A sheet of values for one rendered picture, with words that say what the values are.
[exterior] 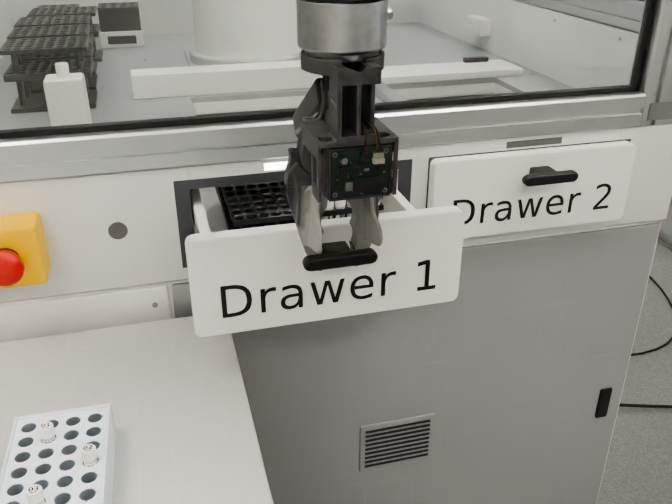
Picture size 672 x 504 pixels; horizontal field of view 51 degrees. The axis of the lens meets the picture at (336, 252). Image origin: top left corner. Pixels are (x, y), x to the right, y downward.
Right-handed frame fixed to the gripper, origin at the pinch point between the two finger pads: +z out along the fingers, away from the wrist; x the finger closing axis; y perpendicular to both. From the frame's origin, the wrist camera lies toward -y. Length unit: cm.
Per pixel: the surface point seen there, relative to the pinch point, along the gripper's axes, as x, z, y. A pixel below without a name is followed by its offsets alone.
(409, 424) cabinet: 16.2, 40.0, -17.2
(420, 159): 15.7, -2.3, -17.5
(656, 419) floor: 102, 90, -57
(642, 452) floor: 91, 90, -47
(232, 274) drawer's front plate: -10.3, 1.8, -1.3
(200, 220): -12.2, 1.1, -13.6
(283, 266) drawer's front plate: -5.1, 1.6, -1.3
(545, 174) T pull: 30.5, -0.7, -12.5
